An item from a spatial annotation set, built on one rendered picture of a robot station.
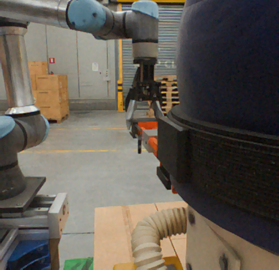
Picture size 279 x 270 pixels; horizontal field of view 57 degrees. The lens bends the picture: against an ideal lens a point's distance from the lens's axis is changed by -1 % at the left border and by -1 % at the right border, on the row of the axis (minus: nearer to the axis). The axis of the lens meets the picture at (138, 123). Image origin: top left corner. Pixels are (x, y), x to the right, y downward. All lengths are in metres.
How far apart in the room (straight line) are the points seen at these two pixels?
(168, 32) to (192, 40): 9.97
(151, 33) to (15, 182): 0.60
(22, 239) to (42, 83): 6.83
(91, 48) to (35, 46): 2.06
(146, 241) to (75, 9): 0.51
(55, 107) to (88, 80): 2.84
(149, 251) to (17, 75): 0.74
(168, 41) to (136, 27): 9.36
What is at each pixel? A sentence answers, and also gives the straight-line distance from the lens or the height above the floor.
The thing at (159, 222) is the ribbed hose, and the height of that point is 1.20.
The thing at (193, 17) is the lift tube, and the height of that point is 1.44.
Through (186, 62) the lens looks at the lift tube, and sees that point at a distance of 0.17.
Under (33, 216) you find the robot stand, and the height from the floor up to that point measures 0.98.
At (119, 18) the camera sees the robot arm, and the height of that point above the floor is 1.55.
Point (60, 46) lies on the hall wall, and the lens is 10.29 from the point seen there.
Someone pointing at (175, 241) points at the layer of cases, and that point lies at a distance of 1.49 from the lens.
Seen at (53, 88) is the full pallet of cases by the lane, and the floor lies 0.98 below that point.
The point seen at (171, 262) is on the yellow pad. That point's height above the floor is 1.13.
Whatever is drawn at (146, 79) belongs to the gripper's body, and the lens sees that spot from 0.74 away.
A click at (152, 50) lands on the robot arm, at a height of 1.47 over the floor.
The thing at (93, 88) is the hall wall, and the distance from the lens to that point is 10.07.
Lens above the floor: 1.41
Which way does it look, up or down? 11 degrees down
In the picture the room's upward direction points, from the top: straight up
